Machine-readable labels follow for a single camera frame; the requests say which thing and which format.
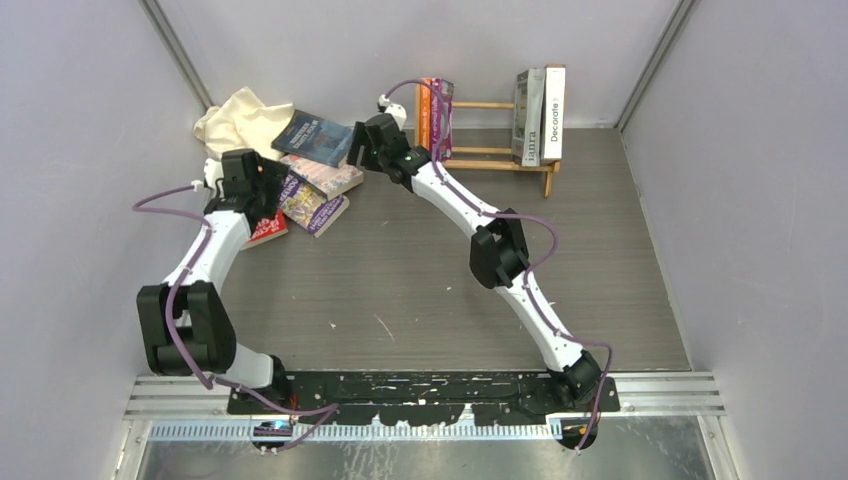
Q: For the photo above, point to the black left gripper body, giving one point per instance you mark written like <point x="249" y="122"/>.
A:
<point x="270" y="184"/>

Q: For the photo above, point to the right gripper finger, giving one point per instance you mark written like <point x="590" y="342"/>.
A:
<point x="359" y="155"/>
<point x="360" y="136"/>

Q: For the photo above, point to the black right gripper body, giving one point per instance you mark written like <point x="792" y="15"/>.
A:
<point x="376" y="157"/>

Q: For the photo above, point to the dark blue book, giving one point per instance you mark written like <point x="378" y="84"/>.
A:
<point x="314" y="138"/>

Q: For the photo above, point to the floral white book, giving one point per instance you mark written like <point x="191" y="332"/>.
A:
<point x="330" y="181"/>

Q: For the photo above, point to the purple yellow treehouse book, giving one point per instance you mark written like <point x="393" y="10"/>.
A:
<point x="306" y="206"/>

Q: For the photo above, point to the orange treehouse book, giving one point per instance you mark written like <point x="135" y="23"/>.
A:
<point x="423" y="113"/>

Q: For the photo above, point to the purple cartoon book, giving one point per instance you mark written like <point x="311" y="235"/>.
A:
<point x="440" y="117"/>

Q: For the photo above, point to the grey ianra book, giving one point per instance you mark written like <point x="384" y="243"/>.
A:
<point x="527" y="117"/>

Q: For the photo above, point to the wooden book rack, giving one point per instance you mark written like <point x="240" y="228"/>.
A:
<point x="497" y="158"/>

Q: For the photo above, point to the white Decorate book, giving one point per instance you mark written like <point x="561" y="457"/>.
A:
<point x="554" y="103"/>

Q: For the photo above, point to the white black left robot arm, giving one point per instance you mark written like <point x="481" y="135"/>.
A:
<point x="185" y="327"/>

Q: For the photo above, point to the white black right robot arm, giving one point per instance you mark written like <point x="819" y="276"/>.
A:
<point x="498" y="254"/>

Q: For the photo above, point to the red treehouse book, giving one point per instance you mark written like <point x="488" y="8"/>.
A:
<point x="266" y="230"/>

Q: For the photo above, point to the cream cloth bag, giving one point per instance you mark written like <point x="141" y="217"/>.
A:
<point x="243" y="121"/>

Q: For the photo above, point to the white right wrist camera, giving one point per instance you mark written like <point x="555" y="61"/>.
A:
<point x="394" y="109"/>

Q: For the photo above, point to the black mounting base plate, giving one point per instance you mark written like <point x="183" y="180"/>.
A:
<point x="438" y="399"/>

